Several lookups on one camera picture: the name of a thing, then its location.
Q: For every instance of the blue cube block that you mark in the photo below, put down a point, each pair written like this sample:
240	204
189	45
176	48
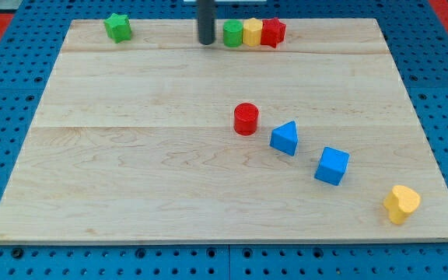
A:
332	166

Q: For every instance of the green cylinder block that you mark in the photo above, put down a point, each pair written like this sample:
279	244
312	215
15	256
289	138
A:
232	33

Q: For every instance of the blue triangle block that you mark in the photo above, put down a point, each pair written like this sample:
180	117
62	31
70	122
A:
284	138

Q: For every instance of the red cylinder block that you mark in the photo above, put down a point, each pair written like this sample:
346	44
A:
245	119

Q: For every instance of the green star block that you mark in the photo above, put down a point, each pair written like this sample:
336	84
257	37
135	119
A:
118	27

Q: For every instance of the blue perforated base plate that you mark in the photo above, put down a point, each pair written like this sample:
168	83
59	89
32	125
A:
417	39

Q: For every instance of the red star block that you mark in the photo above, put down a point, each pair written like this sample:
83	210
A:
273	32

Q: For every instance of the yellow heart block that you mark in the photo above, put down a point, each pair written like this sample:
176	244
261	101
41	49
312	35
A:
400	203

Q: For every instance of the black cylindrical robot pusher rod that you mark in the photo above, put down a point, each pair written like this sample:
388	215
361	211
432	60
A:
206	12

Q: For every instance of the yellow hexagon block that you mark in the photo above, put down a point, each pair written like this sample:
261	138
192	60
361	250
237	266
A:
252	29

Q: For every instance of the light wooden board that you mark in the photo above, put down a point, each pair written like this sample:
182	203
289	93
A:
133	143

